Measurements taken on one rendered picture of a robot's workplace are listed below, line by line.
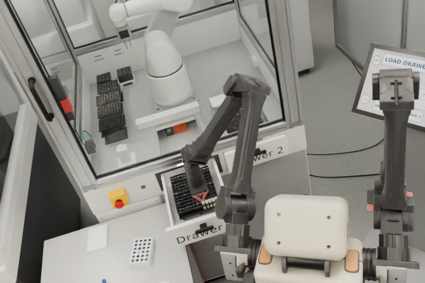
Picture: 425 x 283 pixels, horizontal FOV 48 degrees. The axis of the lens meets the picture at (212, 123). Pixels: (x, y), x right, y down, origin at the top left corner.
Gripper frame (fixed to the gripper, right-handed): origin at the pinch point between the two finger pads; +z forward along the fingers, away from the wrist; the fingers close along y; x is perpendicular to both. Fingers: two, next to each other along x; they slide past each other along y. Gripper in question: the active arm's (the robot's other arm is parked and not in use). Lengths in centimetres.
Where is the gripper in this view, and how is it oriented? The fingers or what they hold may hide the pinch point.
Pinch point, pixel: (200, 196)
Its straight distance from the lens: 194.0
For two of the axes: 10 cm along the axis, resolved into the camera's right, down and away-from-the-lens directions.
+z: 1.7, 7.3, 6.6
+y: -2.5, -6.2, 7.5
